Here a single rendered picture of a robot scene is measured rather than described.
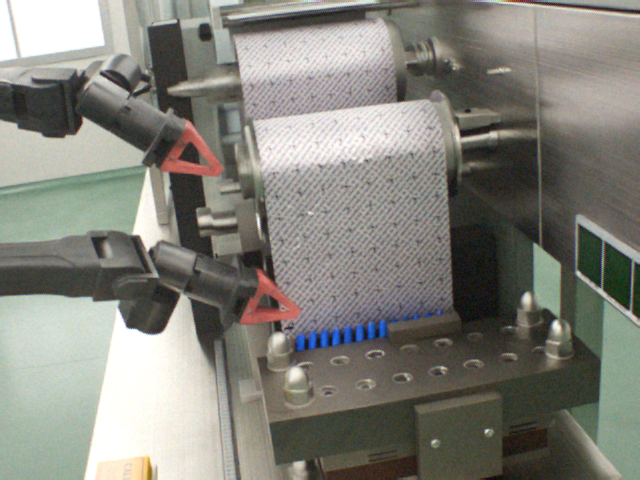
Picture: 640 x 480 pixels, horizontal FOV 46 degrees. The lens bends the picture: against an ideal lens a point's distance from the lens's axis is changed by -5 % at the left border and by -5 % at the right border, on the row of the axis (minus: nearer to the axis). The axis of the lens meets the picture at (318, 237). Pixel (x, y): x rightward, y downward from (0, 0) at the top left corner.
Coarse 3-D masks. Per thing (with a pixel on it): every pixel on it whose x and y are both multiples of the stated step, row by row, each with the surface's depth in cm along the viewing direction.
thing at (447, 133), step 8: (432, 104) 103; (440, 112) 102; (440, 120) 101; (248, 128) 101; (448, 128) 101; (248, 136) 99; (448, 136) 100; (248, 144) 100; (448, 144) 100; (448, 152) 101; (448, 160) 101; (448, 168) 102; (256, 176) 98; (448, 176) 103; (256, 184) 98; (448, 184) 105; (256, 192) 99; (256, 200) 100; (256, 208) 103
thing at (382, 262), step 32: (288, 224) 100; (320, 224) 101; (352, 224) 101; (384, 224) 102; (416, 224) 103; (448, 224) 103; (288, 256) 101; (320, 256) 102; (352, 256) 103; (384, 256) 103; (416, 256) 104; (448, 256) 105; (288, 288) 103; (320, 288) 103; (352, 288) 104; (384, 288) 105; (416, 288) 105; (448, 288) 106; (288, 320) 104; (320, 320) 105; (352, 320) 105; (384, 320) 106
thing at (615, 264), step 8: (608, 248) 76; (608, 256) 76; (616, 256) 75; (608, 264) 77; (616, 264) 75; (624, 264) 73; (608, 272) 77; (616, 272) 75; (624, 272) 74; (608, 280) 77; (616, 280) 75; (624, 280) 74; (608, 288) 77; (616, 288) 76; (624, 288) 74; (616, 296) 76; (624, 296) 74; (624, 304) 74
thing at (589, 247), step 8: (584, 232) 81; (584, 240) 82; (592, 240) 80; (584, 248) 82; (592, 248) 80; (584, 256) 82; (592, 256) 80; (584, 264) 82; (592, 264) 80; (584, 272) 83; (592, 272) 81
